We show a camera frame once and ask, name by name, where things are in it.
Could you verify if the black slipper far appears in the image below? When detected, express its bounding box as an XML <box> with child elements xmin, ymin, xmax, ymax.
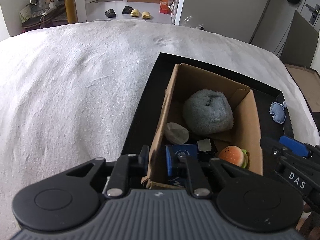
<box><xmin>122</xmin><ymin>5</ymin><xmax>133</xmax><ymax>15</ymax></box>

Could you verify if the yellow slipper left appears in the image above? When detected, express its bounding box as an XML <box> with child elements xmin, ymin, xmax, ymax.
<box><xmin>130</xmin><ymin>9</ymin><xmax>139</xmax><ymax>17</ymax></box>

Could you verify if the plush hamburger toy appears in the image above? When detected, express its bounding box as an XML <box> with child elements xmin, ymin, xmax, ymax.
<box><xmin>217</xmin><ymin>146</ymin><xmax>249</xmax><ymax>168</ymax></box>

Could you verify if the small grey soft piece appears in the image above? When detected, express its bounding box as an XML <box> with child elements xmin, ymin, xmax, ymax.
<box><xmin>197</xmin><ymin>139</ymin><xmax>212</xmax><ymax>153</ymax></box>

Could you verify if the blue denim stuffed toy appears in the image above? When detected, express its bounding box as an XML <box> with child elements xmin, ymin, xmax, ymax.
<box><xmin>269</xmin><ymin>101</ymin><xmax>287</xmax><ymax>125</ymax></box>

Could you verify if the orange cardboard box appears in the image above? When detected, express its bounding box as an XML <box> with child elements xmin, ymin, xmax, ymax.
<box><xmin>159</xmin><ymin>0</ymin><xmax>171</xmax><ymax>14</ymax></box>

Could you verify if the blue tissue pack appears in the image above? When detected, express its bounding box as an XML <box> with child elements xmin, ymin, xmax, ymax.
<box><xmin>166</xmin><ymin>144</ymin><xmax>198</xmax><ymax>177</ymax></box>

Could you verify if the black slipper near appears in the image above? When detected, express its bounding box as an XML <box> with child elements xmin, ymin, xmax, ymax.
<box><xmin>105</xmin><ymin>9</ymin><xmax>116</xmax><ymax>18</ymax></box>

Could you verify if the brown cardboard box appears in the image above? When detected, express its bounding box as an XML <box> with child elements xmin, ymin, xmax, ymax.
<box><xmin>141</xmin><ymin>63</ymin><xmax>264</xmax><ymax>188</ymax></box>

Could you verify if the black slipper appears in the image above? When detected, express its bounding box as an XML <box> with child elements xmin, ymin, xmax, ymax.
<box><xmin>105</xmin><ymin>9</ymin><xmax>116</xmax><ymax>18</ymax></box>
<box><xmin>122</xmin><ymin>5</ymin><xmax>133</xmax><ymax>15</ymax></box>

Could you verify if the fluffy grey-blue plush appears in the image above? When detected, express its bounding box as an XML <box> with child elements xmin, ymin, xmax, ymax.
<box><xmin>182</xmin><ymin>89</ymin><xmax>234</xmax><ymax>135</ymax></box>

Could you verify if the grey crumpled soft ball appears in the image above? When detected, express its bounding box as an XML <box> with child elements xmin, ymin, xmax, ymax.
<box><xmin>164</xmin><ymin>122</ymin><xmax>189</xmax><ymax>145</ymax></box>

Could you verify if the black shallow tray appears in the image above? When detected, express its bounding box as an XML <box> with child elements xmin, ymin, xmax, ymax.
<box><xmin>121</xmin><ymin>53</ymin><xmax>294</xmax><ymax>155</ymax></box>

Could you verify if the cluttered pile under table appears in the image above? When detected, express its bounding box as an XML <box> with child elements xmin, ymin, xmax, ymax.
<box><xmin>19</xmin><ymin>0</ymin><xmax>68</xmax><ymax>32</ymax></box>

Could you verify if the clear plastic bag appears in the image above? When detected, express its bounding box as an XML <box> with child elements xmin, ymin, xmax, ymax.
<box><xmin>181</xmin><ymin>15</ymin><xmax>204</xmax><ymax>30</ymax></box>

